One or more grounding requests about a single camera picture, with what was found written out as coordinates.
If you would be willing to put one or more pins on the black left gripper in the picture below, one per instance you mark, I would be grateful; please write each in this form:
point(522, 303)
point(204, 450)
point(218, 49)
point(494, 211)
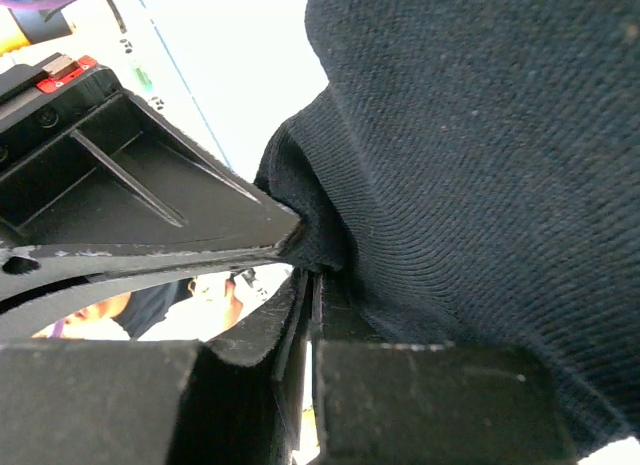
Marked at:
point(89, 165)

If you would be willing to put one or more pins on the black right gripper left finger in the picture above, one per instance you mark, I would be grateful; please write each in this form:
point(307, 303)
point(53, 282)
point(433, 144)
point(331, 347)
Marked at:
point(233, 400)

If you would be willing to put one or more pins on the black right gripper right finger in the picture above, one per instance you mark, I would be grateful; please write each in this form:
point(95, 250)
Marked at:
point(389, 403)

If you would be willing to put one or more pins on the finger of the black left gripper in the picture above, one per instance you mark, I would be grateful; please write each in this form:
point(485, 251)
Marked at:
point(54, 280)

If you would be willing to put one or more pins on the black sock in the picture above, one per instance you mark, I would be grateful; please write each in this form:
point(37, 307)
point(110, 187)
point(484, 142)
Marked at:
point(471, 173)

